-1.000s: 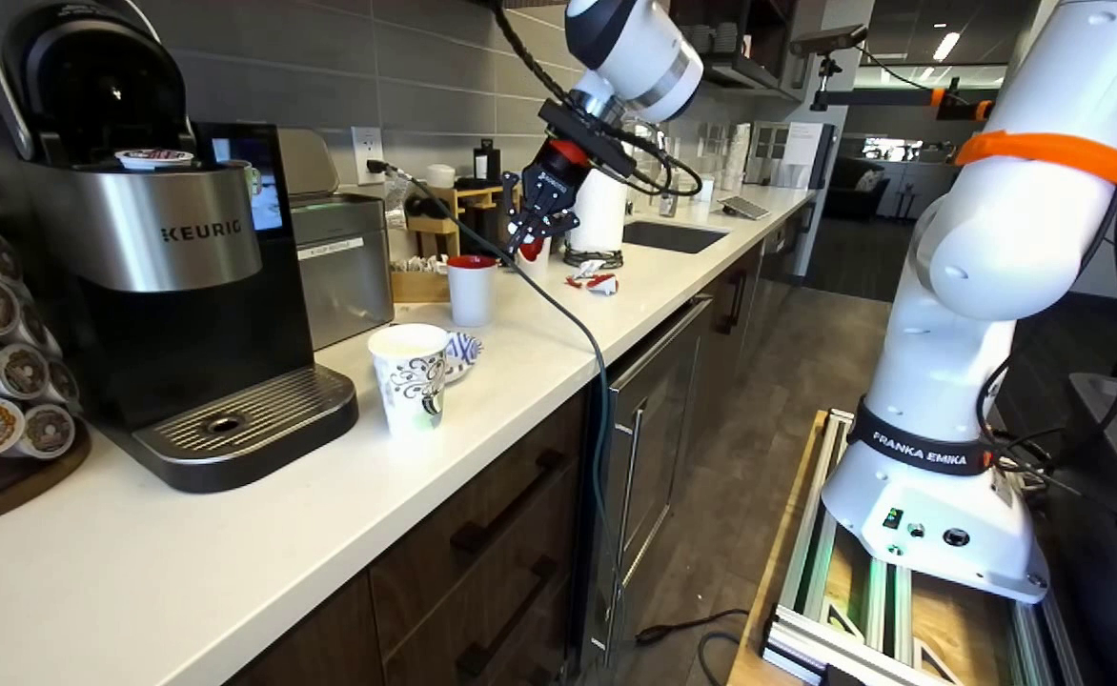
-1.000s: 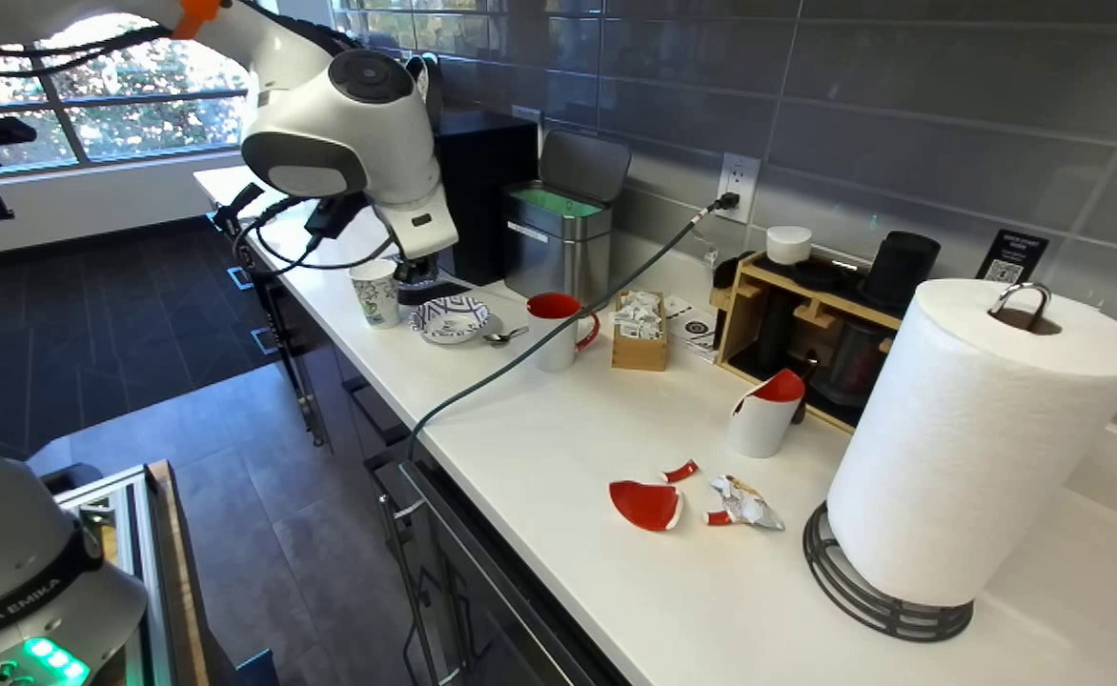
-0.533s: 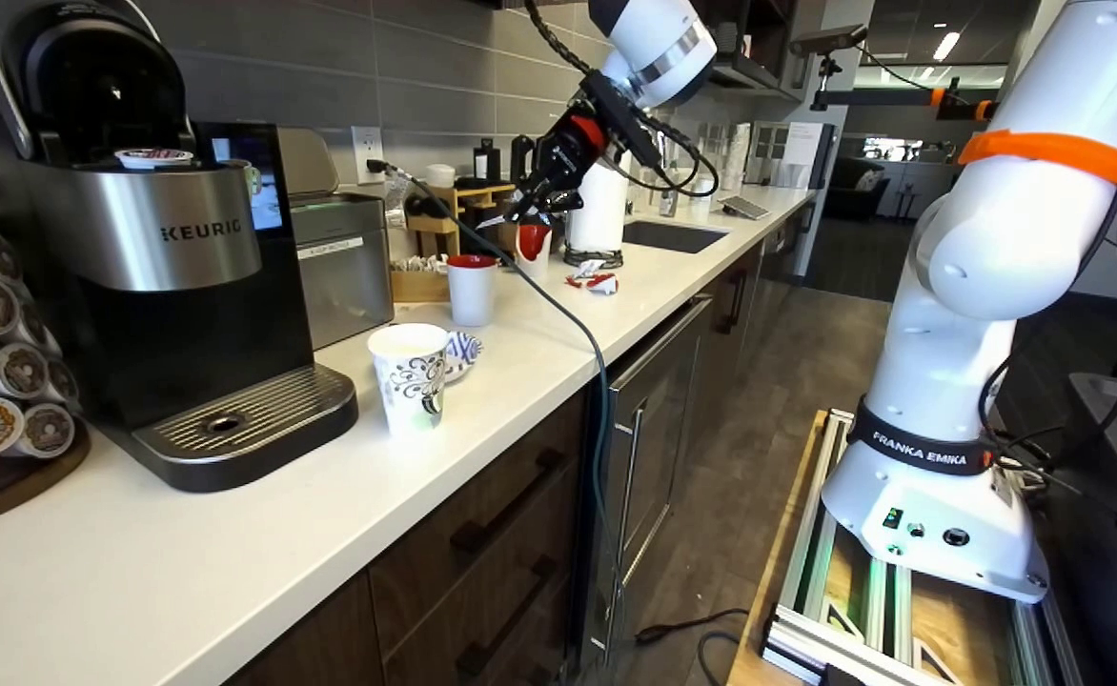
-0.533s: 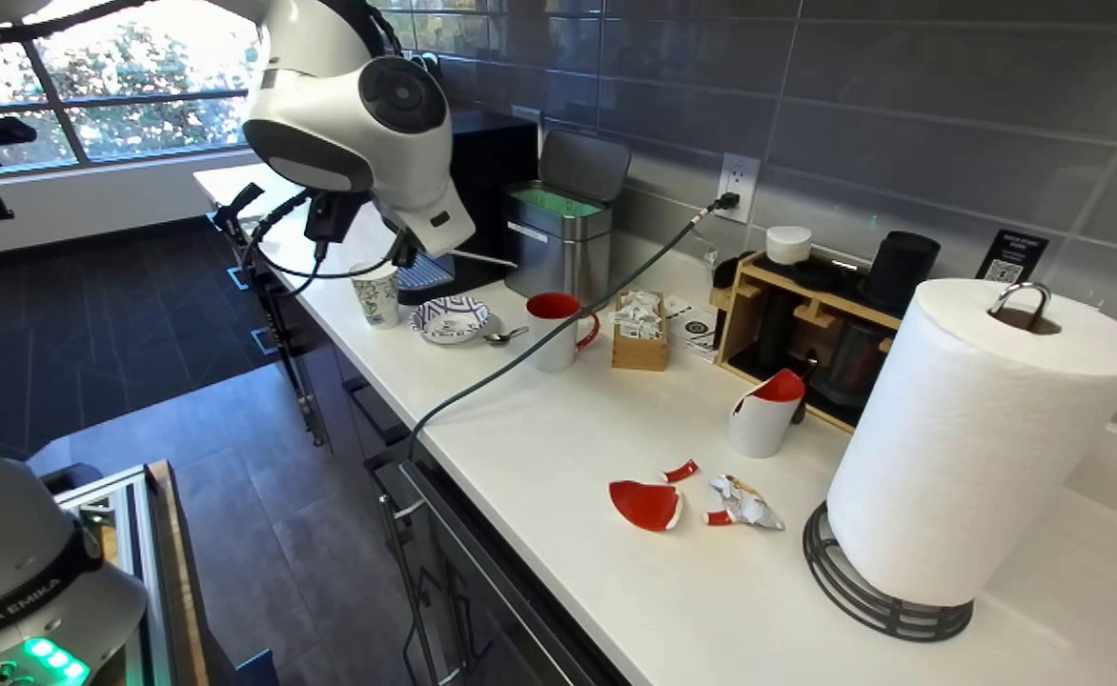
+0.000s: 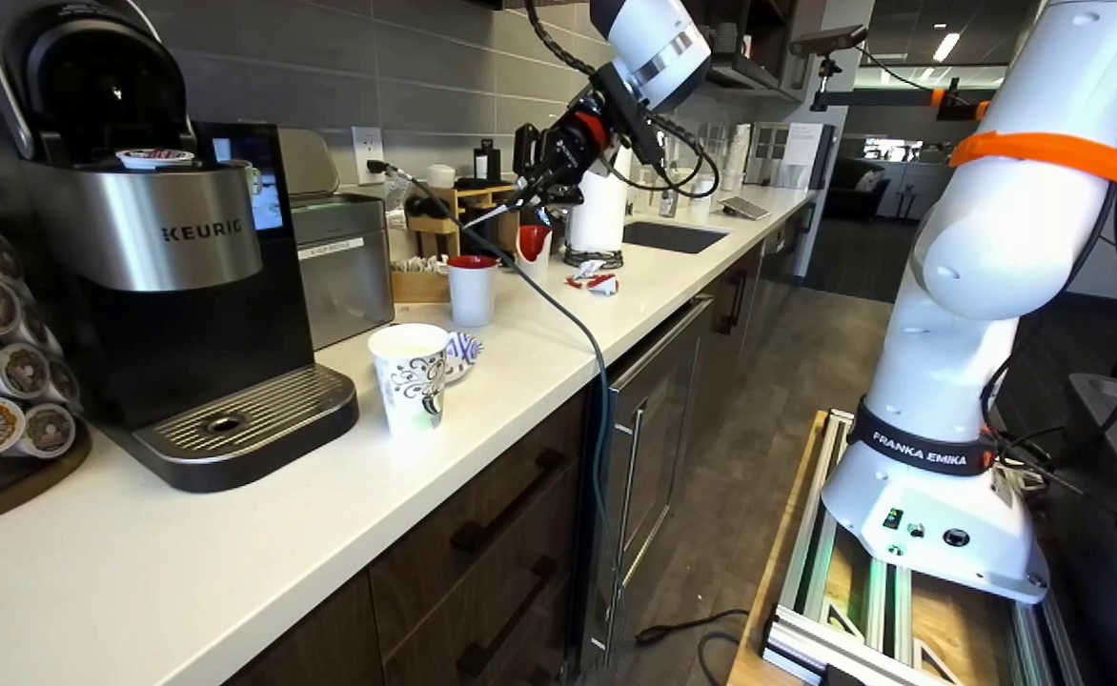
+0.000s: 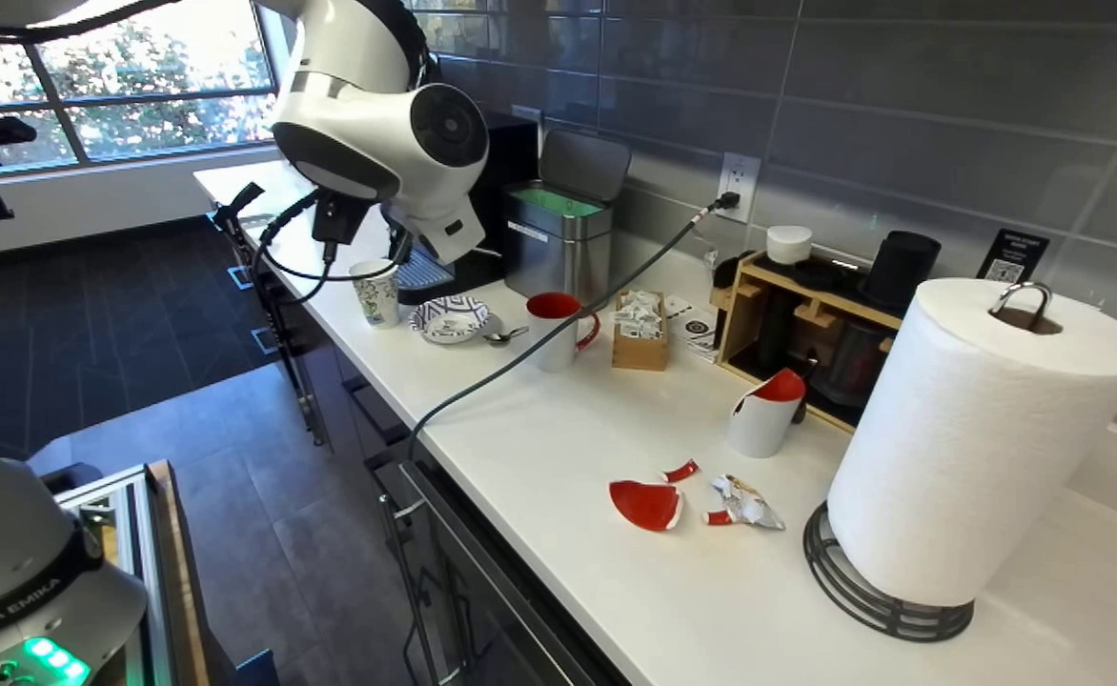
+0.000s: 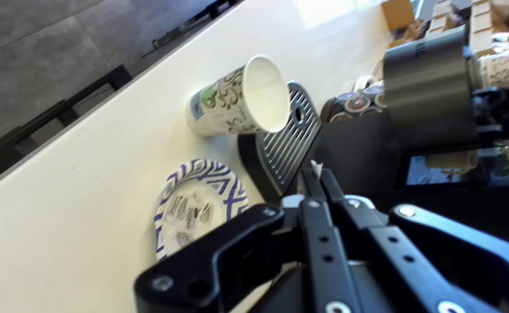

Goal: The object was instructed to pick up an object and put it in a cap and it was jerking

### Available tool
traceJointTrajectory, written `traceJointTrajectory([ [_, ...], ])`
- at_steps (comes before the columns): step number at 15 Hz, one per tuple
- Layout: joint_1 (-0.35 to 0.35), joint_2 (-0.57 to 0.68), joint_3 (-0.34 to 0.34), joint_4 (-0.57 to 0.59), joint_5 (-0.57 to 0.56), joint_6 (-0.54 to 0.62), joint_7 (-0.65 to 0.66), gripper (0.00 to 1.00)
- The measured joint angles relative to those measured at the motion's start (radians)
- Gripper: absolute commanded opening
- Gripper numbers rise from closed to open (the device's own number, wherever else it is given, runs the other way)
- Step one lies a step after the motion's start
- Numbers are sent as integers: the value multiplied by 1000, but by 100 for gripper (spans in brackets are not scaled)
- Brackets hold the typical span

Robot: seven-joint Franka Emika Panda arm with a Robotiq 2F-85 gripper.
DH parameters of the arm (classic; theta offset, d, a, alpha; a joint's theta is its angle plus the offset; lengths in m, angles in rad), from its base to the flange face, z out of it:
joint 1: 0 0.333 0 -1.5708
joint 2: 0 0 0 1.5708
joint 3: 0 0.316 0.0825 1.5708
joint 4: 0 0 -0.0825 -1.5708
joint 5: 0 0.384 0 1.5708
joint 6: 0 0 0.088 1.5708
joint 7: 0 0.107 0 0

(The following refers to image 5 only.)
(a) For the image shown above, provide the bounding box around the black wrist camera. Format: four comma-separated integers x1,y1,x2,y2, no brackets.
592,57,669,167

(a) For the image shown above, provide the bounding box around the white patterned cup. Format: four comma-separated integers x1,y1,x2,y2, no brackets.
366,321,453,438

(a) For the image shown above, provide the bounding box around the dishwasher front panel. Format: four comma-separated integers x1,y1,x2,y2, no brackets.
597,293,720,640

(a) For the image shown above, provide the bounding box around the white mug red inside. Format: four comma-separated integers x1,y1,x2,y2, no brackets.
441,250,504,330

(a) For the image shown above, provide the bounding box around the black floor cable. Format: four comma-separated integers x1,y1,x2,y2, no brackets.
629,604,753,686

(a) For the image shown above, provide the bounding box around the coffee pod carousel holder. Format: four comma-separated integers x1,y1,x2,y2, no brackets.
0,111,94,537

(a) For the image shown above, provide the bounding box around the black paper towel holder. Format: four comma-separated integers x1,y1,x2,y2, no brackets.
559,238,634,273

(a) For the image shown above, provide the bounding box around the orange velcro strap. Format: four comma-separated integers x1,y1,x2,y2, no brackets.
944,130,1117,194

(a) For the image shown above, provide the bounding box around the broken white red mug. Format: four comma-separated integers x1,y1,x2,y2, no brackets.
511,218,555,265

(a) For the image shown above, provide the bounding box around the black canister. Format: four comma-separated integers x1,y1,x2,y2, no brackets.
469,134,507,186

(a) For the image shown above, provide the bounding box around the dark wood base cabinet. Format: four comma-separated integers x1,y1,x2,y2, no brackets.
225,238,827,686

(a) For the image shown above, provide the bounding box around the white wall outlet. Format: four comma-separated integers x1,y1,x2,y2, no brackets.
348,120,384,184

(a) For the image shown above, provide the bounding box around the white soap bottle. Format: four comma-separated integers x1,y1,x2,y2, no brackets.
686,171,720,223

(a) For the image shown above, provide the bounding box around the wooden countertop organizer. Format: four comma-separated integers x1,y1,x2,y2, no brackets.
400,177,531,261

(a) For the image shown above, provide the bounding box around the cardboard box of packets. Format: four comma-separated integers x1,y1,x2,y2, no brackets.
384,250,453,307

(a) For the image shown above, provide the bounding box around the black power cable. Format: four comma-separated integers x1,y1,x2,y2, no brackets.
362,156,621,678

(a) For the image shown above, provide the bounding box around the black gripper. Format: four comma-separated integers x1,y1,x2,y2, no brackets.
511,95,621,213

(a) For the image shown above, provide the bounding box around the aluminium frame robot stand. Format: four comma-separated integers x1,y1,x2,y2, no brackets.
725,402,1093,686

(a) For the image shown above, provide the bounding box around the dark kitchen sink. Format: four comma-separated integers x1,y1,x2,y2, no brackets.
619,218,733,257

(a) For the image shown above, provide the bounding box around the black Keurig coffee machine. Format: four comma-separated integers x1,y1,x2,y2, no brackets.
0,0,362,494

